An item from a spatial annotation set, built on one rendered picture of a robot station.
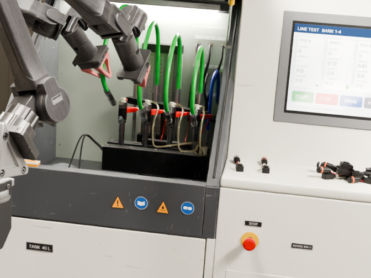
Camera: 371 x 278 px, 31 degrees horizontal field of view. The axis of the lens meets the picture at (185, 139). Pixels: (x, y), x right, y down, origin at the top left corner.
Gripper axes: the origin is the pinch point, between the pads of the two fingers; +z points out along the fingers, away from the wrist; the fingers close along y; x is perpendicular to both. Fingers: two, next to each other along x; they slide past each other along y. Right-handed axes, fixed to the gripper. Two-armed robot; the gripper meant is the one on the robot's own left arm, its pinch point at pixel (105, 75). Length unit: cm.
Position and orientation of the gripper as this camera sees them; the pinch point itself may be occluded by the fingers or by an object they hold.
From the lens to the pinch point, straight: 202.4
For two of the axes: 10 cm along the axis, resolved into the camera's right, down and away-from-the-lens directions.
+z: 4.4, 6.0, 6.7
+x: -3.1, 8.0, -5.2
